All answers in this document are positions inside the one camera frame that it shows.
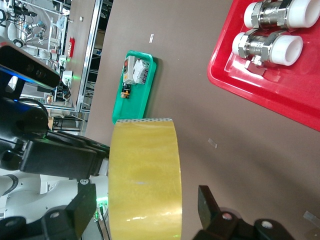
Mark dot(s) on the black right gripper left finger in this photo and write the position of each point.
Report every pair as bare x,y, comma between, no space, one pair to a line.
55,227

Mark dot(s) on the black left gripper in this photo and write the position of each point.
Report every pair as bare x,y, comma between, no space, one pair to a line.
22,122

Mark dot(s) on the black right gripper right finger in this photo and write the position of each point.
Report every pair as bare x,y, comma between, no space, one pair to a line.
225,227

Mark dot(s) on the yellow packing tape roll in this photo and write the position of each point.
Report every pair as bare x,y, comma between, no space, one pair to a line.
145,175

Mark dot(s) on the grey background robot arm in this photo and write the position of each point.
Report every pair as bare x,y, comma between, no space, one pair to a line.
37,25

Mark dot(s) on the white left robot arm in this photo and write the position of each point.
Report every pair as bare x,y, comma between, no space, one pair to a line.
50,185

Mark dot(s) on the green plastic tray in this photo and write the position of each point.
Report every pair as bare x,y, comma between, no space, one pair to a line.
130,110

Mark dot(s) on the clear tape piece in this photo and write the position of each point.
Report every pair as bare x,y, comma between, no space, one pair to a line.
310,215
213,143

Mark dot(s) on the small tape patch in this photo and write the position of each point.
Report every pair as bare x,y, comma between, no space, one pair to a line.
151,38

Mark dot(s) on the red plastic tray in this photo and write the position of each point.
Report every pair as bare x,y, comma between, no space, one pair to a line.
287,95

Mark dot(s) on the white device green light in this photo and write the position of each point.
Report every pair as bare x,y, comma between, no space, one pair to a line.
66,77

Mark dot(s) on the black orange push button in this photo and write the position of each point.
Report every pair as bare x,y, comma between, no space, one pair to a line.
126,93

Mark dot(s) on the red sign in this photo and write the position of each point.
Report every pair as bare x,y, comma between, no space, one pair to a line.
70,47

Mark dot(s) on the white circuit breaker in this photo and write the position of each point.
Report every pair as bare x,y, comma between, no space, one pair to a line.
138,70

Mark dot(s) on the chrome valve white ends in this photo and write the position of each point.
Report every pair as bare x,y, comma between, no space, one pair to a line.
272,15
257,47

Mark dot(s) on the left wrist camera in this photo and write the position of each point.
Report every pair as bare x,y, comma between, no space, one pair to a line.
30,67

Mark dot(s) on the grey on-off switch box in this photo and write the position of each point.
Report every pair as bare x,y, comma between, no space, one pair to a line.
128,75

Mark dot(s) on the aluminium frame rail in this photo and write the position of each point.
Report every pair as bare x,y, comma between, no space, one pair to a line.
91,50

